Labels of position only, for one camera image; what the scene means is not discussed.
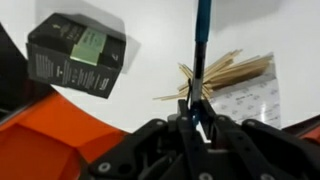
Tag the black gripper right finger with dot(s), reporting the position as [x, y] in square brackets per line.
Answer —
[253, 153]

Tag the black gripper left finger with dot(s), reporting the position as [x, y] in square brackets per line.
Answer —
[160, 150]

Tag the black and blue pen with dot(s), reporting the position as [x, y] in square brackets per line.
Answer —
[202, 23]

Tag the bundle of wooden sticks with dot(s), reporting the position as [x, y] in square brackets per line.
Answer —
[230, 68]

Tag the black cardboard box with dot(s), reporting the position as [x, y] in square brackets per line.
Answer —
[80, 56]

